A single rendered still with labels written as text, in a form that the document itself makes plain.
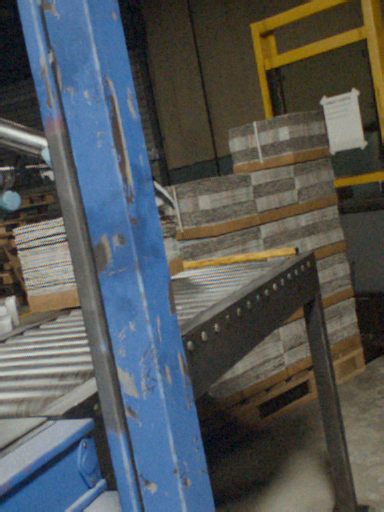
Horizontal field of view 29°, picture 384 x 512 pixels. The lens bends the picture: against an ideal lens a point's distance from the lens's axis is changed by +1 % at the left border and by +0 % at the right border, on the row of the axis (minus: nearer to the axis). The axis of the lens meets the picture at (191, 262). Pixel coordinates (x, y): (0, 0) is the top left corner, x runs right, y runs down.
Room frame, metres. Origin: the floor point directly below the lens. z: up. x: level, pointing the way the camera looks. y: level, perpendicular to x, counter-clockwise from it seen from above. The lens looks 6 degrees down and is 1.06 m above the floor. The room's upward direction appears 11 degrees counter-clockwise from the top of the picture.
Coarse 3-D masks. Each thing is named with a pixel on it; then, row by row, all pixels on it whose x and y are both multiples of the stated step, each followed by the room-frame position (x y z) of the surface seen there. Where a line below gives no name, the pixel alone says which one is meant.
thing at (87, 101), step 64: (64, 0) 0.77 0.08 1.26; (64, 64) 0.78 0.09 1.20; (128, 64) 0.82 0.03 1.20; (64, 128) 0.79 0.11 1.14; (128, 128) 0.80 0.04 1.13; (64, 192) 0.79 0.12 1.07; (128, 192) 0.77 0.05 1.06; (128, 256) 0.76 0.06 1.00; (128, 320) 0.77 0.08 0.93; (128, 384) 0.78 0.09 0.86; (128, 448) 0.79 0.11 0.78; (192, 448) 0.80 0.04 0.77
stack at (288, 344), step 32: (288, 224) 3.30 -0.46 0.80; (192, 256) 2.87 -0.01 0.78; (224, 256) 3.00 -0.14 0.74; (288, 256) 3.26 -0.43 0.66; (256, 352) 3.04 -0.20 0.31; (288, 352) 3.19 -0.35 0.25; (224, 384) 2.90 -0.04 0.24; (288, 384) 3.16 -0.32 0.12; (224, 416) 2.88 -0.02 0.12; (256, 416) 3.00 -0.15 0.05
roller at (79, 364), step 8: (72, 360) 1.24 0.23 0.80; (80, 360) 1.23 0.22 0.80; (88, 360) 1.22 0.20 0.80; (0, 368) 1.29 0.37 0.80; (8, 368) 1.29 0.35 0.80; (16, 368) 1.28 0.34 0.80; (24, 368) 1.27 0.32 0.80; (32, 368) 1.26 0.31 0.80; (40, 368) 1.25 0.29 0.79; (48, 368) 1.24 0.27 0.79; (56, 368) 1.23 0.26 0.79; (64, 368) 1.23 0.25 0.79; (72, 368) 1.22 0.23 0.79; (80, 368) 1.21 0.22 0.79
